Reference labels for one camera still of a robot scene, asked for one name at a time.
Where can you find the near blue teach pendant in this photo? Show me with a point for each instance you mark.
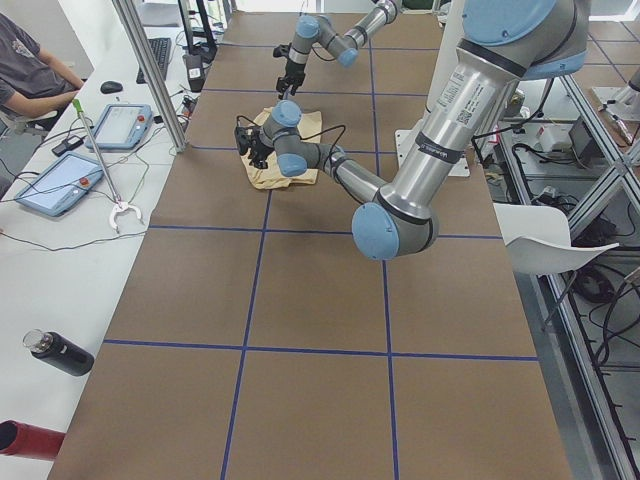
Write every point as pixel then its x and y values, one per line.
pixel 62 185

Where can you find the black water bottle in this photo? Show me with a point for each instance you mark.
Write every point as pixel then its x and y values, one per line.
pixel 59 352

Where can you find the aluminium frame post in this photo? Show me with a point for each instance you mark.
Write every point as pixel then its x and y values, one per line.
pixel 132 25

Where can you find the seated person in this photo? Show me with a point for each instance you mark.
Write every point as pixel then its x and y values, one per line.
pixel 33 81

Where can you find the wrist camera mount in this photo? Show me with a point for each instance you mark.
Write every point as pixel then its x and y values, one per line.
pixel 282 51
pixel 247 138

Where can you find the far blue teach pendant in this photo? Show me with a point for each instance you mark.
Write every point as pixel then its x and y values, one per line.
pixel 122 126

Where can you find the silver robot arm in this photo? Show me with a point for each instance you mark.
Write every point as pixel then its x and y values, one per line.
pixel 344 48
pixel 502 42

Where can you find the black computer mouse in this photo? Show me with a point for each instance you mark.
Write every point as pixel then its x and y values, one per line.
pixel 110 87

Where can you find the black keyboard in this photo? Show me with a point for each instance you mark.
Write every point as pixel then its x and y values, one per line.
pixel 161 49

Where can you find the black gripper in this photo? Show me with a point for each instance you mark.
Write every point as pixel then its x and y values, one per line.
pixel 258 148
pixel 292 71

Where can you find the blue teach pendant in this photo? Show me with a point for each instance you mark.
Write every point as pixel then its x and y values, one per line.
pixel 122 126
pixel 62 185

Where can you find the red cylinder bottle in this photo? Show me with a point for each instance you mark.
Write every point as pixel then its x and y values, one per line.
pixel 29 441

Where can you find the reacher grabber tool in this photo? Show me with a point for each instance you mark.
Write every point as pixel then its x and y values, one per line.
pixel 120 206

